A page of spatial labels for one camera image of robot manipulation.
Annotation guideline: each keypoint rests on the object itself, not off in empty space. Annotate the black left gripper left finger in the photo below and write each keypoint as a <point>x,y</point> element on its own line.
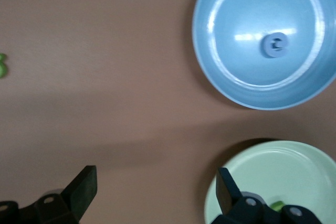
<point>81,190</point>

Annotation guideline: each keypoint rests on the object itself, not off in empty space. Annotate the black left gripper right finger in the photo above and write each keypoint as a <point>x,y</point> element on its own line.
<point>225,192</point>

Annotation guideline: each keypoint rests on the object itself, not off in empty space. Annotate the green foam letter B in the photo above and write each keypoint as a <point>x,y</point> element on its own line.
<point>277,205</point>

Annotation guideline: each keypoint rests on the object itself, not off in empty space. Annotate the green foam number nine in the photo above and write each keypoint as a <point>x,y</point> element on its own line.
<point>2,69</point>

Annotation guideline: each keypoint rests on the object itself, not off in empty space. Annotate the blue foam letter G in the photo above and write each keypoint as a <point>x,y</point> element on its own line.
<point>266,48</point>

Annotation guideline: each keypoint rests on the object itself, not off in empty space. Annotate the light green plate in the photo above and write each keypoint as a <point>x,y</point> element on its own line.
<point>288,171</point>

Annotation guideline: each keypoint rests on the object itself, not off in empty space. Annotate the brown table cover sheet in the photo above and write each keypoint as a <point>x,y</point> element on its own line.
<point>105,51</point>

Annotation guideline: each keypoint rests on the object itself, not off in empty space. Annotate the blue plate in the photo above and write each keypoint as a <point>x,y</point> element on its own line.
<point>236,11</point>

